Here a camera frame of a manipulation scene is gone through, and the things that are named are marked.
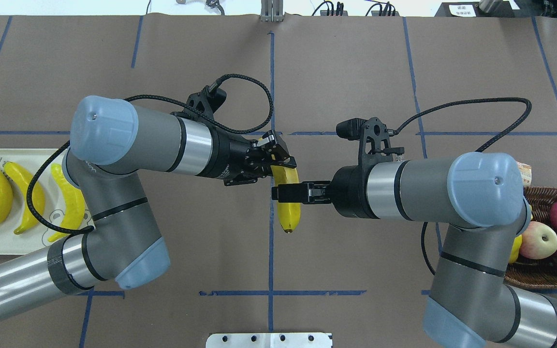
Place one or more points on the aluminium frame post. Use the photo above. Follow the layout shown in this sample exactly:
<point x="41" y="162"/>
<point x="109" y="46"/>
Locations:
<point x="272" y="11"/>

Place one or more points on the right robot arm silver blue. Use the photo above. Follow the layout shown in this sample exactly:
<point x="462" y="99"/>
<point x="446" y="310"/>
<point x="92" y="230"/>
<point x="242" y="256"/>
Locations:
<point x="481" y="197"/>

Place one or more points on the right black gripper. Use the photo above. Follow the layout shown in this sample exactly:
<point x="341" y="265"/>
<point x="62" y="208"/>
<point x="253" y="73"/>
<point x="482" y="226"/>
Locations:
<point x="347" y="191"/>

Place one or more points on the yellow lemon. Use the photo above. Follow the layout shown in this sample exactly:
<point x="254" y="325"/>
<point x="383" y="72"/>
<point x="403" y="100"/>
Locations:
<point x="515" y="251"/>

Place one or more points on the paper price tag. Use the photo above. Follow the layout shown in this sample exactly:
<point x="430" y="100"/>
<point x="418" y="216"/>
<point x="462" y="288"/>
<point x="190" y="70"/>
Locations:
<point x="525" y="173"/>

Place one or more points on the white bear tray plate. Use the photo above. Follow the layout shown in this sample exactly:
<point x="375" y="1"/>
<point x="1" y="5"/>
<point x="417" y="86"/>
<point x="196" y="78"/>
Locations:
<point x="36" y="237"/>

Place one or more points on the woven brown basket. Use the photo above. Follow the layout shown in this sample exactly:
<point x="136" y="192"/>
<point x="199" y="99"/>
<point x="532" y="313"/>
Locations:
<point x="535" y="274"/>

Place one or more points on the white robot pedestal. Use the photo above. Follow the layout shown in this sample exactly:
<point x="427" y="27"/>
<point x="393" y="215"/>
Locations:
<point x="270" y="340"/>

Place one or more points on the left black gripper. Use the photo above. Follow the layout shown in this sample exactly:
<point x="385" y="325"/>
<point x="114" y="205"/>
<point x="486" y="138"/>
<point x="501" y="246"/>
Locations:
<point x="229" y="155"/>

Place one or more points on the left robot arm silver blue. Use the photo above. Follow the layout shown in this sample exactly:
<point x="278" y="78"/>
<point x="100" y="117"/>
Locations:
<point x="110" y="141"/>

